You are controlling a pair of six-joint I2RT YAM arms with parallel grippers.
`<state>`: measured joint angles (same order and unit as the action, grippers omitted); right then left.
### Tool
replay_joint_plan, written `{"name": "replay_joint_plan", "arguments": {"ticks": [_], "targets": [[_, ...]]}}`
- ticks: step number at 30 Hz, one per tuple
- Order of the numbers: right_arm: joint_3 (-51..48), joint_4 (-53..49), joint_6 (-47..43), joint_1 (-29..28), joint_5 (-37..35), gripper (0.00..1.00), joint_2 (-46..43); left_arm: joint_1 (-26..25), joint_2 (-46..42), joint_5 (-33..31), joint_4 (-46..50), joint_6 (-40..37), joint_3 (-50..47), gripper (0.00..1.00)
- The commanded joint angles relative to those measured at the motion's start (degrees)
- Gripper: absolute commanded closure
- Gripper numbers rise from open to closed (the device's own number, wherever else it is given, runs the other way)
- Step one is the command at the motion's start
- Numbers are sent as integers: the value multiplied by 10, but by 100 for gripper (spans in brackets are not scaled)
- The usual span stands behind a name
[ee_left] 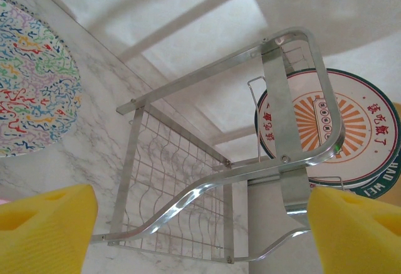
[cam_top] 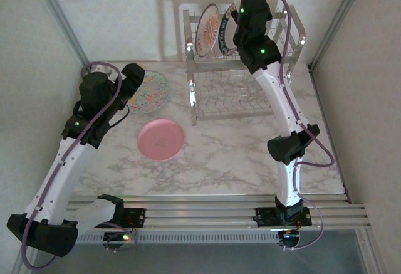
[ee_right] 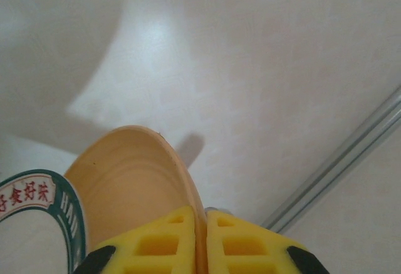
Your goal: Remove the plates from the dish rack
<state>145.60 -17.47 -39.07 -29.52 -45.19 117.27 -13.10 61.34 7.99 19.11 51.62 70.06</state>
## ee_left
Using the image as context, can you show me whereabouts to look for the white plate with green rim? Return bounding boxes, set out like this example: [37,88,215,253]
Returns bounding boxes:
[308,153,401,200]

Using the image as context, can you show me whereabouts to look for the plate with colourful squiggles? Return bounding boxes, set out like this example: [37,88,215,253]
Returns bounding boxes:
[0,0,83,158]

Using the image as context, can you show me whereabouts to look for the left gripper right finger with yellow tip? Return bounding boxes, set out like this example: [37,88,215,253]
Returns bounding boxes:
[307,186,401,274]

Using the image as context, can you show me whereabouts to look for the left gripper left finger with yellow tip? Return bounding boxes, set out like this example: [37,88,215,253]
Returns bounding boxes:
[0,183,98,274]

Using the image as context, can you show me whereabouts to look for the white plate with orange sunburst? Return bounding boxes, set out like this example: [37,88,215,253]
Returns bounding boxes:
[253,68,401,190]

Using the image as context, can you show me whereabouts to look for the stainless steel dish rack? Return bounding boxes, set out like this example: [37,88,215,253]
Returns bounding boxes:
[90,26,347,264]

